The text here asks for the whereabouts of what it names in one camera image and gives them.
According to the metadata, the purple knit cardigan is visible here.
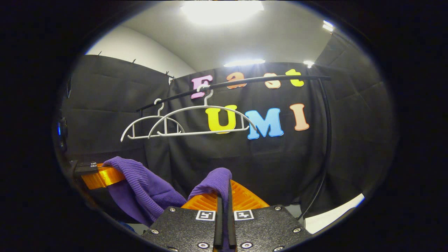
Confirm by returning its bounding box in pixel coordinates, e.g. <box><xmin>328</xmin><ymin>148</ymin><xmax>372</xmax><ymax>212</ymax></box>
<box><xmin>102</xmin><ymin>156</ymin><xmax>234</xmax><ymax>251</ymax></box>

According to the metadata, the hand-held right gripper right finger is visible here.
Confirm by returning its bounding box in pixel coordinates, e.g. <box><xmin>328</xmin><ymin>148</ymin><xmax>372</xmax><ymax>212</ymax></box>
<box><xmin>227</xmin><ymin>180</ymin><xmax>312</xmax><ymax>252</ymax></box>

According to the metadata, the white plastic hanger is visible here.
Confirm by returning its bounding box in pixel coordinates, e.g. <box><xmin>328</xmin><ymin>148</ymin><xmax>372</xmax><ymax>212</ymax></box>
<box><xmin>120</xmin><ymin>98</ymin><xmax>186</xmax><ymax>142</ymax></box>
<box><xmin>147</xmin><ymin>85</ymin><xmax>258</xmax><ymax>140</ymax></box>

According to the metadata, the large ceiling light panel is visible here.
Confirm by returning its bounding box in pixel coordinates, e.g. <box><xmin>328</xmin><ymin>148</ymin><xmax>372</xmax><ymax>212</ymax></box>
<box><xmin>180</xmin><ymin>1</ymin><xmax>265</xmax><ymax>26</ymax></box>

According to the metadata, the black clothes rack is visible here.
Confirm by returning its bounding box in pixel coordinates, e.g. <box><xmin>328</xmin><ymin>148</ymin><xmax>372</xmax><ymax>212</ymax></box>
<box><xmin>136</xmin><ymin>75</ymin><xmax>333</xmax><ymax>222</ymax></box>

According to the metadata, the black backdrop cloth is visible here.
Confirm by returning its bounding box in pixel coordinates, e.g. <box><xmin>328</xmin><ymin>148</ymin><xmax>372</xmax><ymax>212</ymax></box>
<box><xmin>59</xmin><ymin>33</ymin><xmax>398</xmax><ymax>224</ymax></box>

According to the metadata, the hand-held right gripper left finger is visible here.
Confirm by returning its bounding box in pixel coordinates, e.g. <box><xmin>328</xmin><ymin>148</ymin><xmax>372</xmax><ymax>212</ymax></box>
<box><xmin>142</xmin><ymin>194</ymin><xmax>223</xmax><ymax>252</ymax></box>

